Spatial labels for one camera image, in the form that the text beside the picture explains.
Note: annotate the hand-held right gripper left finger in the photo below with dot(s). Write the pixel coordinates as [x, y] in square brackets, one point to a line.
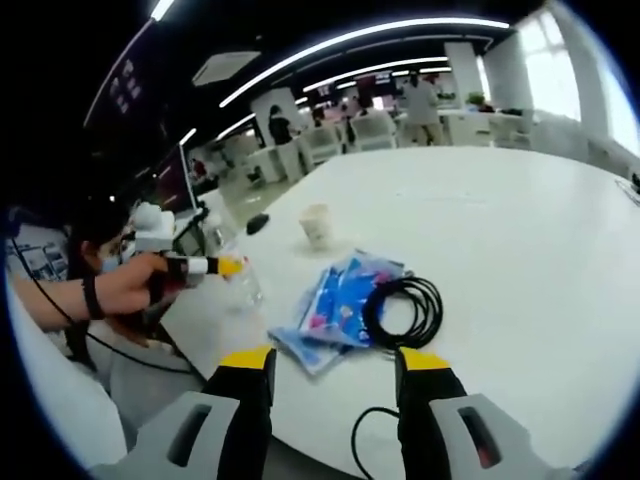
[245, 400]

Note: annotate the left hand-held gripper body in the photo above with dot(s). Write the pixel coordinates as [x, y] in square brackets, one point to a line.
[150, 245]

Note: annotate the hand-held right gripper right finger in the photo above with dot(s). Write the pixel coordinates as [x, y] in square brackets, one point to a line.
[425, 400]

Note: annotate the clear plastic bottle red label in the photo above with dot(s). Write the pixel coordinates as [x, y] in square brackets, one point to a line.
[247, 290]

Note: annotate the black computer mouse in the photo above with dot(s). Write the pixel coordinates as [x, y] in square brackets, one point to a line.
[257, 224]

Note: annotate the white paper cup green print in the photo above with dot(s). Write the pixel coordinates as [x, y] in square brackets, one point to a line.
[317, 230]

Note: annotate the small blue plastic packet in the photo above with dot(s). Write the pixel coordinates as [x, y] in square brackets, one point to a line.
[345, 295]

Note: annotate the person's left hand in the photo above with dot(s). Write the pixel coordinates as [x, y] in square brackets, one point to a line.
[130, 290]

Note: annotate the black tripod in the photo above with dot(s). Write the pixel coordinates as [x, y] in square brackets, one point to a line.
[192, 227]

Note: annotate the dark monitor screen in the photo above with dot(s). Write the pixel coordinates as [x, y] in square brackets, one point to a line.
[172, 182]

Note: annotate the black wristband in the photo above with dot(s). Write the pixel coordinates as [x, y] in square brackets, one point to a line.
[92, 300]

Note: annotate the white picture board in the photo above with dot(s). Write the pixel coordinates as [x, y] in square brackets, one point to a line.
[45, 260]

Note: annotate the white office chair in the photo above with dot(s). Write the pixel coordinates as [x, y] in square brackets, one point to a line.
[322, 146]
[372, 134]

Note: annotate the person's white shirt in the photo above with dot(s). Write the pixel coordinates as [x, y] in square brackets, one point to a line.
[55, 400]

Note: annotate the ceiling air vent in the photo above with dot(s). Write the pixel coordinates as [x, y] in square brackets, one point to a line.
[225, 67]

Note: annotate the long ceiling light strip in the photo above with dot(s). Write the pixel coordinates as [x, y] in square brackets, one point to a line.
[161, 7]
[375, 70]
[360, 37]

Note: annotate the white office desk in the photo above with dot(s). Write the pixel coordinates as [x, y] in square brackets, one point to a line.
[465, 127]

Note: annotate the green potted plant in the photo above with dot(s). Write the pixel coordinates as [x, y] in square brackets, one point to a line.
[476, 99]

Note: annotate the large bright window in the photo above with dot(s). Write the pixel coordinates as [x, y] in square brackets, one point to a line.
[547, 70]
[620, 100]

